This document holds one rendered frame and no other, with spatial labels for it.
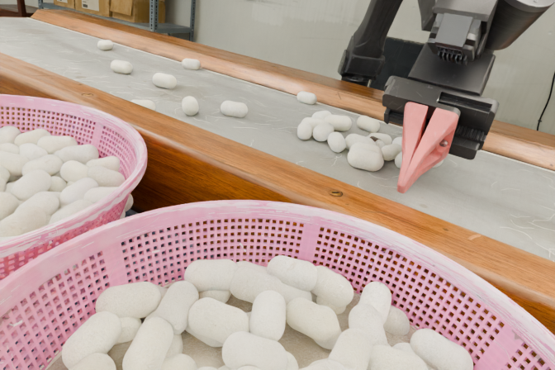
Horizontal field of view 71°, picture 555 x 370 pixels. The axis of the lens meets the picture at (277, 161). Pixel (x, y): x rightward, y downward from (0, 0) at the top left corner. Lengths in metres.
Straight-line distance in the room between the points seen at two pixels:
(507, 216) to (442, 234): 0.14
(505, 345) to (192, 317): 0.16
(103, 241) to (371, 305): 0.16
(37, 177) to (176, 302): 0.17
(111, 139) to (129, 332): 0.21
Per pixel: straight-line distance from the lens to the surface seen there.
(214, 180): 0.33
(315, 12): 2.65
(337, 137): 0.45
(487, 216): 0.41
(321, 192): 0.30
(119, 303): 0.23
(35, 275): 0.22
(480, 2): 0.37
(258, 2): 2.82
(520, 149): 0.62
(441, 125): 0.38
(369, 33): 0.83
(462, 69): 0.41
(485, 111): 0.40
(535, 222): 0.44
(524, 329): 0.25
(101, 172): 0.35
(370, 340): 0.23
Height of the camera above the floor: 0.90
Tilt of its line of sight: 24 degrees down
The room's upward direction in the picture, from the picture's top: 9 degrees clockwise
